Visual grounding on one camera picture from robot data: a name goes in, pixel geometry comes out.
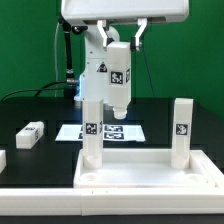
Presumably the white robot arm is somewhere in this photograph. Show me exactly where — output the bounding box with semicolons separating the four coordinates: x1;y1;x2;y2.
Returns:
61;0;189;119

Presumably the white desk top tray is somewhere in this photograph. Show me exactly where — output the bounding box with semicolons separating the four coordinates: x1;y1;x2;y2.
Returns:
73;148;224;188

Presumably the white left fence block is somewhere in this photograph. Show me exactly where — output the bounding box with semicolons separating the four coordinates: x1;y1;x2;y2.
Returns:
0;150;7;174

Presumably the black cable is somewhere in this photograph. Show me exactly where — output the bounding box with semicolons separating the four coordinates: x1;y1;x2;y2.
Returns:
0;79;69;103

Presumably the fiducial marker sheet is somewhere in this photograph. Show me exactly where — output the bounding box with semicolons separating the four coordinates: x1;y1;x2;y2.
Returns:
56;124;145;142

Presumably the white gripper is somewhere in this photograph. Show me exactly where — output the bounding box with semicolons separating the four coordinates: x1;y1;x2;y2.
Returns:
61;0;189;51

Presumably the white front fence bar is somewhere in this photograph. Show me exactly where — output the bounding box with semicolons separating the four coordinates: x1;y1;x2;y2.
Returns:
0;188;224;216

